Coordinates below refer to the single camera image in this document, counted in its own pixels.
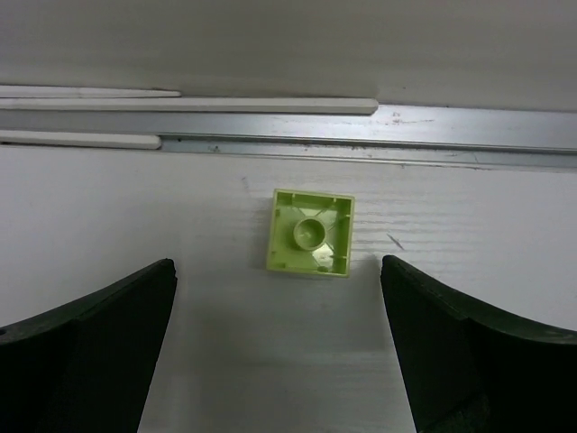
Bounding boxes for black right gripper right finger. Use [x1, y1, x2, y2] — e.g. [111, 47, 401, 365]
[380, 255, 576, 432]

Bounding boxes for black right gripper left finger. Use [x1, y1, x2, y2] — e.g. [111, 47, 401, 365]
[1, 259, 177, 432]

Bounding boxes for pale green lego brick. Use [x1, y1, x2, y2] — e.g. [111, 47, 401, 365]
[266, 189, 355, 278]

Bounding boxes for aluminium rail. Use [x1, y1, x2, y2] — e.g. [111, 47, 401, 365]
[1, 85, 576, 170]

